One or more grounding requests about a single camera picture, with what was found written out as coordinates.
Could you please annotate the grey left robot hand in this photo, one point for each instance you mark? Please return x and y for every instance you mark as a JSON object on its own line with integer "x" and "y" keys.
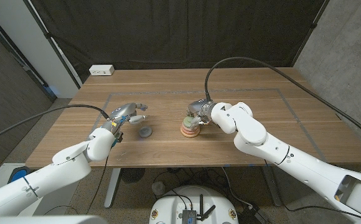
{"x": 126, "y": 110}

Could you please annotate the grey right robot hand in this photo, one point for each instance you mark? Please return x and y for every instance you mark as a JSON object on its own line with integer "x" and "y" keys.
{"x": 200, "y": 107}

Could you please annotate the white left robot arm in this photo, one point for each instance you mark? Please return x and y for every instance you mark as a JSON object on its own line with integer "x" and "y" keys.
{"x": 56, "y": 174}

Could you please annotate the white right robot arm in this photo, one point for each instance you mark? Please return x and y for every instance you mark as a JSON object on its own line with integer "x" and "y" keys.
{"x": 292, "y": 158}

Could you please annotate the white power strip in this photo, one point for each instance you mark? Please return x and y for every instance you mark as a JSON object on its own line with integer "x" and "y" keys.
{"x": 101, "y": 70}

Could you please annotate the round black fan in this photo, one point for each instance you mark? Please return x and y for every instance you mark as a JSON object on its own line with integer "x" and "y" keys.
{"x": 132, "y": 174}

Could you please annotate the white table leg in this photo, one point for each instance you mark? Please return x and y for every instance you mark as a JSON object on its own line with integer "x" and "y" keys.
{"x": 113, "y": 186}

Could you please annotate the black backdrop curtain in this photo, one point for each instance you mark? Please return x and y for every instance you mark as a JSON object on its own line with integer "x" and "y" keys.
{"x": 180, "y": 31}

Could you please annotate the round grey floor object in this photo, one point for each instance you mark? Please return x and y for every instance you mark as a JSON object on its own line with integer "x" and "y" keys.
{"x": 158, "y": 188}

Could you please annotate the black backdrop stand pole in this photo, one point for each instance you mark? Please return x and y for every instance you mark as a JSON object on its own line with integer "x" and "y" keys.
{"x": 53, "y": 43}
{"x": 312, "y": 26}

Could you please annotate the white robot torso base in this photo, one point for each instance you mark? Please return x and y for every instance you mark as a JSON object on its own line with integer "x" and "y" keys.
{"x": 171, "y": 205}

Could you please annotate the grey table leg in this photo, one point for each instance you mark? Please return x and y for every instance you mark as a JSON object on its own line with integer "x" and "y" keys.
{"x": 272, "y": 186}

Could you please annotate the grey router with black antennas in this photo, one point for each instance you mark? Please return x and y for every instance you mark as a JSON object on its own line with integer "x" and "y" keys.
{"x": 189, "y": 215}

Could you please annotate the black power brick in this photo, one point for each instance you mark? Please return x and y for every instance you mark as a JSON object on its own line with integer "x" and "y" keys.
{"x": 255, "y": 214}

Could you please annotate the blue foot pedal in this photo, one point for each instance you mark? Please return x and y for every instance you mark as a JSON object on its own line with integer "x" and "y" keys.
{"x": 19, "y": 172}

